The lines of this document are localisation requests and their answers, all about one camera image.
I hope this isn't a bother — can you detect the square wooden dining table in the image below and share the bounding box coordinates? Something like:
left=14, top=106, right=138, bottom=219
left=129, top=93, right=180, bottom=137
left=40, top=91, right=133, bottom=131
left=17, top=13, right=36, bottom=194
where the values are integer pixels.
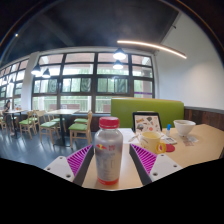
left=46, top=108, right=80, bottom=148

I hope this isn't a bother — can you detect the large dark-framed window wall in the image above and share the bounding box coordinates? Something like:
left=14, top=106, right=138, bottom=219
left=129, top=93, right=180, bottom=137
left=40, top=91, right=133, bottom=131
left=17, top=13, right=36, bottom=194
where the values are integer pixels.
left=0, top=51, right=155, bottom=114

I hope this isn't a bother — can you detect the person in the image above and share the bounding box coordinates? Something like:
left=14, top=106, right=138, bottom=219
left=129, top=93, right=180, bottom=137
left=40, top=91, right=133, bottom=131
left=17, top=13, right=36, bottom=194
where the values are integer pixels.
left=2, top=99, right=14, bottom=136

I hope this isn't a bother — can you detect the flat round red coaster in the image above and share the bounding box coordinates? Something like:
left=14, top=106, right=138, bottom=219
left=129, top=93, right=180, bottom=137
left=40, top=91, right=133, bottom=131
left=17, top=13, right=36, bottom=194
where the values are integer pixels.
left=159, top=143, right=176, bottom=154

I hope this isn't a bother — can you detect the white flat handheld device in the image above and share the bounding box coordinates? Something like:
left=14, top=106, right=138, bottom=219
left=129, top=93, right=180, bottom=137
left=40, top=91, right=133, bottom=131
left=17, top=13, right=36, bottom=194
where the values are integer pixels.
left=161, top=134, right=178, bottom=145

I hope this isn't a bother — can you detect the group of green-seated wooden chairs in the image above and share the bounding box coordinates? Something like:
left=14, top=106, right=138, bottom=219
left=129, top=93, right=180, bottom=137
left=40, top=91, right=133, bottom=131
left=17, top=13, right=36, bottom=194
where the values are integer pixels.
left=0, top=109, right=94, bottom=148

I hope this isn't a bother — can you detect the white bowl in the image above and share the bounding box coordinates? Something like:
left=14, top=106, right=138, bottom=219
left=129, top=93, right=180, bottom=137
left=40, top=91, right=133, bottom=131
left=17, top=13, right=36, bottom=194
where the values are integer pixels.
left=173, top=119, right=197, bottom=138

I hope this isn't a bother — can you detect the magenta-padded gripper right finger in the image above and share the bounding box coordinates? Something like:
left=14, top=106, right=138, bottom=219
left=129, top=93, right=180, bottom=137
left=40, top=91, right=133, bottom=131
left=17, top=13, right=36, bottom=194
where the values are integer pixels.
left=129, top=143, right=184, bottom=186

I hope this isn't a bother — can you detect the small wooden dining table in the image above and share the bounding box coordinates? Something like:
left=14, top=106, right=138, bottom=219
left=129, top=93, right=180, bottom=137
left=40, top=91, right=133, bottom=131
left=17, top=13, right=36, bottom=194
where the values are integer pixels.
left=3, top=109, right=28, bottom=138

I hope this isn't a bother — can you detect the green upholstered bench backrest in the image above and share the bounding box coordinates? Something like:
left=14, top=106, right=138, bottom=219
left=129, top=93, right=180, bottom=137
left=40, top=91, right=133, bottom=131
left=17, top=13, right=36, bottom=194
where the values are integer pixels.
left=110, top=97, right=185, bottom=129

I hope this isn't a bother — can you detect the long linear ceiling light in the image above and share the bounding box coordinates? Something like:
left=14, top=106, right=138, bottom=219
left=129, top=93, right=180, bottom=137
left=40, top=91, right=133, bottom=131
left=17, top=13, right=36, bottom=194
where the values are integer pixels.
left=116, top=39, right=188, bottom=60

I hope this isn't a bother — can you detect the yellow mug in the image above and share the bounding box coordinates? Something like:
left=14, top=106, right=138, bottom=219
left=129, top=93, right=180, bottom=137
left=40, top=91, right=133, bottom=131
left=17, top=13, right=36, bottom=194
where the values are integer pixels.
left=137, top=130, right=168, bottom=155

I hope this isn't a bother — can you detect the clear red-capped drink bottle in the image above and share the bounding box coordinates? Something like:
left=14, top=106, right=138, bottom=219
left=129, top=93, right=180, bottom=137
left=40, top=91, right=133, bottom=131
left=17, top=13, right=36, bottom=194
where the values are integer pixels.
left=94, top=116, right=124, bottom=186

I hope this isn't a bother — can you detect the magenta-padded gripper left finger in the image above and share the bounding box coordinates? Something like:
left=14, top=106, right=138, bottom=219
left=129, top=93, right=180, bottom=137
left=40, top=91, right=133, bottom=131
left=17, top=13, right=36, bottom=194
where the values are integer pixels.
left=43, top=143, right=96, bottom=187

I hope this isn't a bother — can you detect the group of pendant lamps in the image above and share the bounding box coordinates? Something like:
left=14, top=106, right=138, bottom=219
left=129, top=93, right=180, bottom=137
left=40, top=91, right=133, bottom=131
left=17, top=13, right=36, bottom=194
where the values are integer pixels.
left=30, top=47, right=128, bottom=80

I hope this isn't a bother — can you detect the black-framed tablet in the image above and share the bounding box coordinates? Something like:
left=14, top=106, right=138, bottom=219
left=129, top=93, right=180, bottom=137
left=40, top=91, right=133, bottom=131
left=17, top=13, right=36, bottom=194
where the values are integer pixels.
left=132, top=111, right=163, bottom=134

